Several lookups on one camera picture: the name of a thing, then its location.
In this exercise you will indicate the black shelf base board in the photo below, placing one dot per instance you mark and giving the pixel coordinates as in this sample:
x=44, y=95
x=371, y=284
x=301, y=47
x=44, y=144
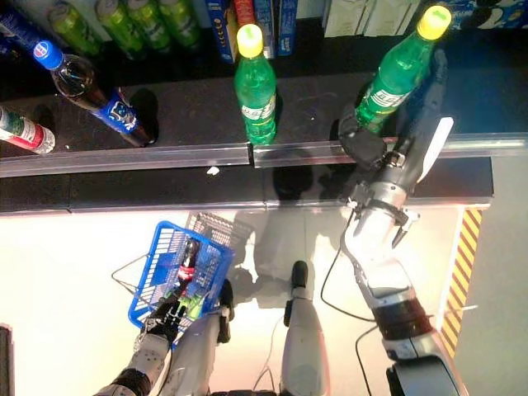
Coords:
x=165, y=189
x=33, y=194
x=453, y=181

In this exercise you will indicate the blue cookie box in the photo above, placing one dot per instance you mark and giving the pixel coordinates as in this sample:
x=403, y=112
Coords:
x=220, y=33
x=266, y=16
x=495, y=14
x=287, y=29

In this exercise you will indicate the dark left robot hand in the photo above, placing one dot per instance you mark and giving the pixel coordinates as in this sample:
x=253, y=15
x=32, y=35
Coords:
x=169, y=317

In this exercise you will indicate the red cookie box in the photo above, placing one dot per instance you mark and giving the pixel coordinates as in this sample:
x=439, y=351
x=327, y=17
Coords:
x=244, y=10

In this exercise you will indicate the clear water bottle red label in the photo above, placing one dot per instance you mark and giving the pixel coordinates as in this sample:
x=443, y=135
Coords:
x=29, y=134

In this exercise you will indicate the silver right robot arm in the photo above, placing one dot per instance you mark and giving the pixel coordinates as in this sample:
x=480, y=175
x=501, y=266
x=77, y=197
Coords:
x=387, y=264

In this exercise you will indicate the small white paper scrap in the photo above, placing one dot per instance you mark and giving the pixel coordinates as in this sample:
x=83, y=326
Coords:
x=212, y=170

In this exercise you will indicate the yellow black hazard tape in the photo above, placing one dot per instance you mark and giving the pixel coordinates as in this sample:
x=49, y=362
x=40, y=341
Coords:
x=462, y=268

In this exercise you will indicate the cola bottle red label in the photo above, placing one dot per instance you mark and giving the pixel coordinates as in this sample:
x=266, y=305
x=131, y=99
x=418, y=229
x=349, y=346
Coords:
x=189, y=264

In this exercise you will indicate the cola bottle blue label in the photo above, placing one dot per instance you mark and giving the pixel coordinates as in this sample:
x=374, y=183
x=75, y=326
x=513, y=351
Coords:
x=82, y=86
x=20, y=29

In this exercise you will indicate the dark right robot hand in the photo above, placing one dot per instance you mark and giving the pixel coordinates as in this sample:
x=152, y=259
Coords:
x=400, y=165

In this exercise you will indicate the green drink can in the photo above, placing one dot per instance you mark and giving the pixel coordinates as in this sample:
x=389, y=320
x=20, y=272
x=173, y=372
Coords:
x=121, y=29
x=181, y=22
x=150, y=24
x=76, y=29

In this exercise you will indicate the blue plastic shopping basket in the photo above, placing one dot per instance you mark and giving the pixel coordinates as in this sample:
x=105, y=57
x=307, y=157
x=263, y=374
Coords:
x=148, y=268

